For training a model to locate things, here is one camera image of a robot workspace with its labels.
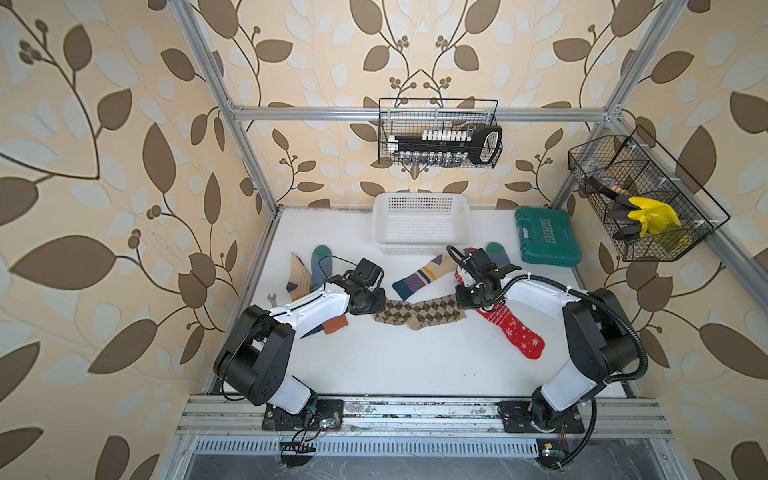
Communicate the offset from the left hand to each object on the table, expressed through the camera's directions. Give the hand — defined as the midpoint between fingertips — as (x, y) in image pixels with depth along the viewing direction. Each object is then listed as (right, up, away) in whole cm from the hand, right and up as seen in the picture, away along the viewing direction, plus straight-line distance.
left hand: (378, 300), depth 89 cm
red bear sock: (+42, -10, -2) cm, 44 cm away
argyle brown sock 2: (+6, -4, +1) cm, 7 cm away
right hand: (+25, -1, +4) cm, 26 cm away
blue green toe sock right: (+42, +13, +17) cm, 47 cm away
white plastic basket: (+15, +24, +27) cm, 39 cm away
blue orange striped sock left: (-21, +7, +15) cm, 27 cm away
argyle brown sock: (+12, -5, +1) cm, 13 cm away
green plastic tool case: (+59, +20, +16) cm, 65 cm away
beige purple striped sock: (+19, +8, +13) cm, 25 cm away
